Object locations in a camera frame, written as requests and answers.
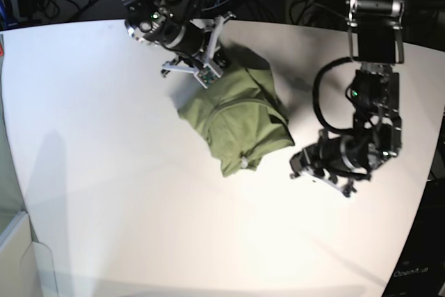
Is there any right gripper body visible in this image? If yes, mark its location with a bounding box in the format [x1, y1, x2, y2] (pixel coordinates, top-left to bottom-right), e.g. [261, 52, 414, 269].
[159, 11, 236, 77]

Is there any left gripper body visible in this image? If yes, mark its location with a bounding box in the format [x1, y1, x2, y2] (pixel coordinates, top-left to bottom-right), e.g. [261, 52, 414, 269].
[289, 129, 372, 198]

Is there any green T-shirt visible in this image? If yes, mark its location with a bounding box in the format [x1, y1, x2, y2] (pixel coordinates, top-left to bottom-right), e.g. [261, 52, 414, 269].
[178, 67, 295, 177]

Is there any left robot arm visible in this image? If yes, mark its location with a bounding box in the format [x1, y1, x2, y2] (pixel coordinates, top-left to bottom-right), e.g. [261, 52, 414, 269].
[290, 0, 405, 197]

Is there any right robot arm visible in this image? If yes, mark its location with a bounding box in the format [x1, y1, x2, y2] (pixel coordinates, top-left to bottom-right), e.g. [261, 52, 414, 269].
[121, 0, 236, 88]

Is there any white label ID3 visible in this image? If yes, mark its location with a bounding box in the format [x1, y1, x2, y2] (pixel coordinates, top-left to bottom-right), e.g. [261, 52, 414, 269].
[240, 156, 249, 169]

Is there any white bin at left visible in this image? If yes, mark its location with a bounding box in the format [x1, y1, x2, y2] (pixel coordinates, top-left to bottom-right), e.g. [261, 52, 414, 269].
[1, 211, 58, 296]

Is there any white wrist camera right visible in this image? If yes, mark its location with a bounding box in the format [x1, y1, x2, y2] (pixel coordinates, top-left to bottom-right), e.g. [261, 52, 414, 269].
[193, 65, 223, 89]

